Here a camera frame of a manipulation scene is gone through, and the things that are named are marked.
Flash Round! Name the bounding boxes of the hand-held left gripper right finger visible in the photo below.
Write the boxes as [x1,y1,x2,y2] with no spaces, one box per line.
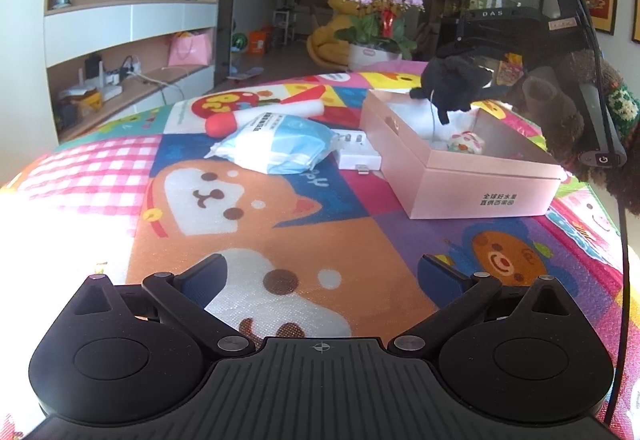
[393,254,572,356]

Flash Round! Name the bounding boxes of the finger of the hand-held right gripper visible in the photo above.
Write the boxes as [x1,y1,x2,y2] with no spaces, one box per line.
[456,7,546,46]

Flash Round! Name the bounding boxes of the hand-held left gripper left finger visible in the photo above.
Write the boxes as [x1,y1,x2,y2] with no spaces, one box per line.
[70,253,256,357]

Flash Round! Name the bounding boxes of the black plush toy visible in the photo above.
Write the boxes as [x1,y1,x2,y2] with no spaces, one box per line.
[410,48,493,125]

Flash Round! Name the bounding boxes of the pink cardboard box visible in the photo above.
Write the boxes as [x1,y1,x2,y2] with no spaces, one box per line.
[360,88,568,221]

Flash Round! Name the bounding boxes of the pink white cow toy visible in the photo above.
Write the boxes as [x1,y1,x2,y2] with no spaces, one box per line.
[447,131,486,155]

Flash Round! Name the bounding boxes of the white battery charger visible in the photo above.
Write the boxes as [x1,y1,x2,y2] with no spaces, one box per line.
[334,130,383,173]

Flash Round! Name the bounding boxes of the blue white plastic packet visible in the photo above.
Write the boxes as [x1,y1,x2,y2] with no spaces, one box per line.
[205,112,338,175]

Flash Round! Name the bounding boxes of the red white foam rocket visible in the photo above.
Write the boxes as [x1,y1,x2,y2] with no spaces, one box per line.
[206,86,326,139]

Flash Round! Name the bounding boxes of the person's right hand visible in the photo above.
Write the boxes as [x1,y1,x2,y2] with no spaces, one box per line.
[505,47,601,171]

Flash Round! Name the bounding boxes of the yellow printed backpack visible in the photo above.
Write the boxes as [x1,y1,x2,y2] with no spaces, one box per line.
[495,52,524,86]

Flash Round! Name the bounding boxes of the colourful cartoon play mat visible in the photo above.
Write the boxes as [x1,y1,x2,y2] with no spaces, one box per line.
[0,60,640,440]

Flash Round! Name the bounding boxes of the yellow plush dinosaur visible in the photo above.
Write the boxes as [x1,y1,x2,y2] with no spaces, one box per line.
[306,0,361,70]

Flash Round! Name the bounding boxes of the yellow cardboard box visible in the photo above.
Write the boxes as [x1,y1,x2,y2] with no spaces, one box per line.
[75,88,103,119]

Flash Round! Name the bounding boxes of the white router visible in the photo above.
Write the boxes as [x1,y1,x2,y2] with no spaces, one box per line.
[97,61,124,101]

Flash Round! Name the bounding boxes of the white shelf rack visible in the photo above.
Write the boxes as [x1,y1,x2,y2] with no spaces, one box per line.
[272,10,294,45]

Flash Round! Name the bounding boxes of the pink shopping bag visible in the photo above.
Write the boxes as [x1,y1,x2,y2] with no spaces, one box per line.
[167,30,213,68]

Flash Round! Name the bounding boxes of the orange box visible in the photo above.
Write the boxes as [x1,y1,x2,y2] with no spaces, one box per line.
[248,28,273,55]

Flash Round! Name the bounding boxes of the white wall cabinet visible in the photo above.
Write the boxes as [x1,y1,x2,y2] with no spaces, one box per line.
[42,0,226,145]

